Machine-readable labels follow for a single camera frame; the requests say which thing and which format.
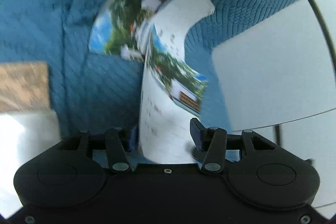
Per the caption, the white lined notebook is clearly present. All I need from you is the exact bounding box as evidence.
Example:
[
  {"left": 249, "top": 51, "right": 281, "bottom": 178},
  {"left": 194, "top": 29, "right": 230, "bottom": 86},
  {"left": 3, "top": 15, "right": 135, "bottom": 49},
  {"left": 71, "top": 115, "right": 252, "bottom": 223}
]
[{"left": 0, "top": 110, "right": 61, "bottom": 218}]

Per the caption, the green landscape cover notebook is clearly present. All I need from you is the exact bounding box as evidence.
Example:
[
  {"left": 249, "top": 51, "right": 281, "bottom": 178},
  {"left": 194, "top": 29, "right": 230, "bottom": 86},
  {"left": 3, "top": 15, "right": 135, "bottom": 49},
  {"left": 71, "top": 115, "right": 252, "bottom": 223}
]
[{"left": 88, "top": 0, "right": 215, "bottom": 63}]

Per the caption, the tan painting cover notebook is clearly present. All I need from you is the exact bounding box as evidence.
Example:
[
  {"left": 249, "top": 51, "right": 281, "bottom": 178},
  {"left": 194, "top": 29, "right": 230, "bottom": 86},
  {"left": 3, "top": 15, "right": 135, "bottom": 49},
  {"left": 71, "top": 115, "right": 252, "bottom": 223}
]
[{"left": 1, "top": 61, "right": 50, "bottom": 113}]

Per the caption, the blue textured sofa cover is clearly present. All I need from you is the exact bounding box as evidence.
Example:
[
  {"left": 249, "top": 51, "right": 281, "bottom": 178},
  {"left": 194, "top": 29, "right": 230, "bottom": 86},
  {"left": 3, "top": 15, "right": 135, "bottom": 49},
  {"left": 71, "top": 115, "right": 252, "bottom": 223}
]
[{"left": 1, "top": 0, "right": 296, "bottom": 136}]

